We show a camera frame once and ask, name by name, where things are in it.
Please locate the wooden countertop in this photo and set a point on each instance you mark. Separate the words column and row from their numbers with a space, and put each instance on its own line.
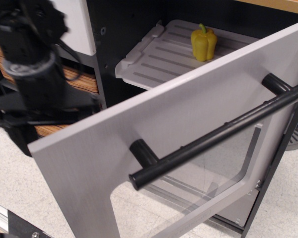
column 285, row 5

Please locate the upper wood-pattern storage bin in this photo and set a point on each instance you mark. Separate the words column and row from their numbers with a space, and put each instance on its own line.
column 86, row 82

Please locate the black oven door handle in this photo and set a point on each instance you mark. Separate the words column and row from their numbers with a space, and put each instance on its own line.
column 154, row 167

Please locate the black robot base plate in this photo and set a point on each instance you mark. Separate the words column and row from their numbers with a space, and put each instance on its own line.
column 20, row 228

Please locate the grey toy oven door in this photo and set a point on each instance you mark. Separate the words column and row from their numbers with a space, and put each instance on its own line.
column 87, row 165

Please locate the lower wood-pattern storage bin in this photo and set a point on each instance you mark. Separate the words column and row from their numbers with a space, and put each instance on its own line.
column 45, row 130

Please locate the grey lower drawer front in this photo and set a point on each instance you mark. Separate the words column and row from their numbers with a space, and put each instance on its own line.
column 238, row 212

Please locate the wood-pattern storage bin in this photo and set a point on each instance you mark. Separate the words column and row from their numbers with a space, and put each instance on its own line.
column 86, row 82
column 45, row 130

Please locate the white oven rack shelf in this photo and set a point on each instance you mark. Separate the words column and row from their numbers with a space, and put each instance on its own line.
column 163, row 54

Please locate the yellow toy bell pepper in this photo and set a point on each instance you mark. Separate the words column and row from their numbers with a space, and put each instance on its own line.
column 203, row 43

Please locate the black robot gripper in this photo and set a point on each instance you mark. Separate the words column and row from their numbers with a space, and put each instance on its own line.
column 43, row 97

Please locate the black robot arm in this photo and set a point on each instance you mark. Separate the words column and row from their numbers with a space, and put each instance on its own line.
column 30, row 30

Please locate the black toy kitchen cabinet frame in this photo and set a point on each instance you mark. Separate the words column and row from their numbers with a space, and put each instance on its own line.
column 101, row 32

